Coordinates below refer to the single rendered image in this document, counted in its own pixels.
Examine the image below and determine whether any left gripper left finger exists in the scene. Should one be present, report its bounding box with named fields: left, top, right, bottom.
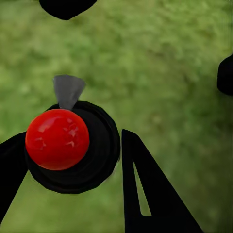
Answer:
left=0, top=132, right=29, bottom=223

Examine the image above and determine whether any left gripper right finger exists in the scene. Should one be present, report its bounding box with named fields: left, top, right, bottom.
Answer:
left=121, top=129, right=204, bottom=233

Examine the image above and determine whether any pesticide atomizer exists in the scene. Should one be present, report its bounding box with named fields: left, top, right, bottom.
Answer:
left=24, top=74, right=122, bottom=194

